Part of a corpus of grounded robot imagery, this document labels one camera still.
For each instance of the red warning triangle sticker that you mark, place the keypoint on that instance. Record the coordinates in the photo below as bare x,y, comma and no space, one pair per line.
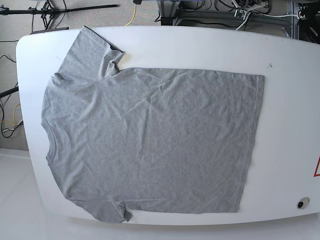
317,169

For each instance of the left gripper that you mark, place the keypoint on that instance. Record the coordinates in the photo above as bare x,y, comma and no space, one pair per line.
244,7

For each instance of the black tripod stand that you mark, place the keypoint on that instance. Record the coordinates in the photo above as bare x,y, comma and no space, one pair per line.
48,13

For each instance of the table grommet hole right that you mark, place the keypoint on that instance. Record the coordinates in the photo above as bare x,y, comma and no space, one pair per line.
303,203

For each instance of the aluminium frame post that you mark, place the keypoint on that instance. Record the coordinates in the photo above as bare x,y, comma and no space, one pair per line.
291,29

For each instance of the black metal frame base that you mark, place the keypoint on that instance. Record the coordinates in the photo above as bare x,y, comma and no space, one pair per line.
174,12

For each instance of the grey T-shirt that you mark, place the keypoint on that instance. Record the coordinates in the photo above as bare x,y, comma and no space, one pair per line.
148,139

